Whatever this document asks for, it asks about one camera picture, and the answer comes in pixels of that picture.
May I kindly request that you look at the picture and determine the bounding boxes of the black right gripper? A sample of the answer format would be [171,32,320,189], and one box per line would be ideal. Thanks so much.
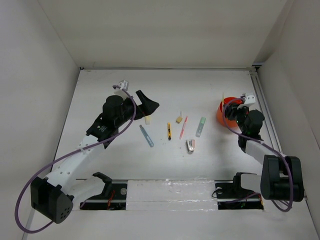
[222,102,249,134]

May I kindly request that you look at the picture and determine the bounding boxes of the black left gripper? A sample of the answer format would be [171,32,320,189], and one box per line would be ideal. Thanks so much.
[115,90,159,128]

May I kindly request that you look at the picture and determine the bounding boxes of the tan eraser block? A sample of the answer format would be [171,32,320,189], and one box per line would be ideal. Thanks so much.
[176,117,183,124]

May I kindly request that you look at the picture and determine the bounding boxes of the thin pink highlighter pen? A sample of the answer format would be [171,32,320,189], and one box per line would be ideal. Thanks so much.
[179,116,188,140]

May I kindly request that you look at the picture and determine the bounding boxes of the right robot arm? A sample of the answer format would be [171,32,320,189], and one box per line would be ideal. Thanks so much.
[222,102,304,202]

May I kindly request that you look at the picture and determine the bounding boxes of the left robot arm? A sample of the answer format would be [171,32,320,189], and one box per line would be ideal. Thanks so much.
[30,90,160,224]

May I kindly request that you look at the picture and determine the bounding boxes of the orange round container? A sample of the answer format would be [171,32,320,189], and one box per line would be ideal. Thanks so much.
[216,97,242,129]

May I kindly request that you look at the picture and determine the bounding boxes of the yellow thick highlighter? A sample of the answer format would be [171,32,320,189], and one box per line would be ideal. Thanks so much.
[144,116,151,125]

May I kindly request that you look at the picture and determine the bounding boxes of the yellow utility knife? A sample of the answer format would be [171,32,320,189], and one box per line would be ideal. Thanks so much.
[167,122,172,140]

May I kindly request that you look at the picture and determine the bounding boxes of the green thick highlighter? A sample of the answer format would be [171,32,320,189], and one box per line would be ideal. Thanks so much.
[195,117,206,138]

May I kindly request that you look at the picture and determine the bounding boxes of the blue mechanical pencil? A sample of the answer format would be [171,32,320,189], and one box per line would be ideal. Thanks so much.
[139,124,154,148]

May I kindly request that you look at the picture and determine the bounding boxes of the small pink white stapler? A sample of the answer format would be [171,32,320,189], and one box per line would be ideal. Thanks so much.
[186,139,195,153]

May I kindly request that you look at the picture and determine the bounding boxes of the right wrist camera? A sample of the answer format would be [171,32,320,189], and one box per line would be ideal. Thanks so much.
[240,93,256,106]

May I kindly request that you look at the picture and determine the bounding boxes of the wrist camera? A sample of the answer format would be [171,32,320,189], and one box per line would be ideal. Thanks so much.
[118,80,129,91]
[240,93,256,106]

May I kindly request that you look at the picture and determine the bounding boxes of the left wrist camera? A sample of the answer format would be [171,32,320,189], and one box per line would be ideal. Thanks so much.
[118,80,129,91]

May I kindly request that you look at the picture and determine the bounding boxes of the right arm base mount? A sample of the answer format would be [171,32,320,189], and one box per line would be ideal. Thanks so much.
[211,172,264,210]

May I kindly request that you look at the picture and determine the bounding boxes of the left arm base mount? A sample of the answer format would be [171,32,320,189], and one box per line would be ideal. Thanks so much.
[79,172,128,211]

